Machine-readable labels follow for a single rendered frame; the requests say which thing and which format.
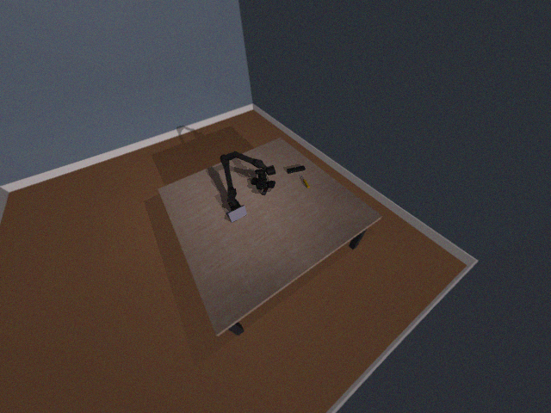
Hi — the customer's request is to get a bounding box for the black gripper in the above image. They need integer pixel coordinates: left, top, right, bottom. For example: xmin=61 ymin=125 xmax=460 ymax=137
xmin=251 ymin=176 xmax=276 ymax=190

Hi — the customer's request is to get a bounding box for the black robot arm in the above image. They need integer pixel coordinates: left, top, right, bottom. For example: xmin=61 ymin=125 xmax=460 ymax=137
xmin=220 ymin=151 xmax=276 ymax=211

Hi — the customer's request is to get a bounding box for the black flat bar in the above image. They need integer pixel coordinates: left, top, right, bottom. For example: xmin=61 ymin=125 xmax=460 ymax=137
xmin=287 ymin=165 xmax=306 ymax=174

